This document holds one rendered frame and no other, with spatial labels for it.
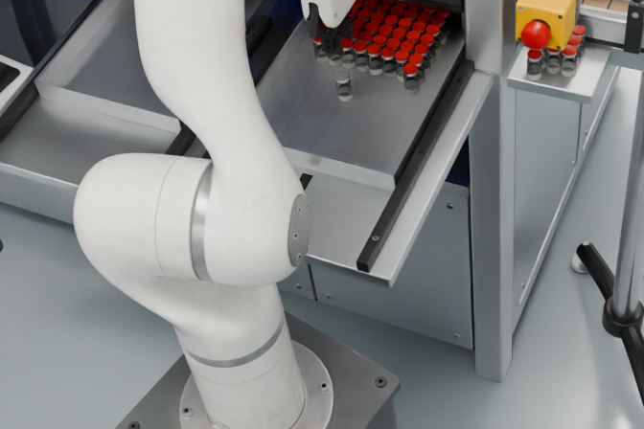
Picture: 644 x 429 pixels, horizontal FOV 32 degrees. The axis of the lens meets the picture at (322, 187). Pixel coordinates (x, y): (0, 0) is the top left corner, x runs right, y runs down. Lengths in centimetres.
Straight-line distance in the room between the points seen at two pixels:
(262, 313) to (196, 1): 36
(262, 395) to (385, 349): 118
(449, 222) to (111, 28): 67
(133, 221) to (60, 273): 167
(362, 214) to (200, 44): 58
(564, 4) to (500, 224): 51
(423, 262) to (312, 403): 80
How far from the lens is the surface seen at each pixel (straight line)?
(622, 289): 226
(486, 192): 192
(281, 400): 132
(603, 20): 173
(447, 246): 208
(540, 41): 159
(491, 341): 229
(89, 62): 186
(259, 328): 120
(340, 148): 162
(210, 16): 102
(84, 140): 174
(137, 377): 253
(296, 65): 176
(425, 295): 224
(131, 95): 178
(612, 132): 285
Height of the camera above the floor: 207
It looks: 49 degrees down
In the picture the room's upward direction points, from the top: 10 degrees counter-clockwise
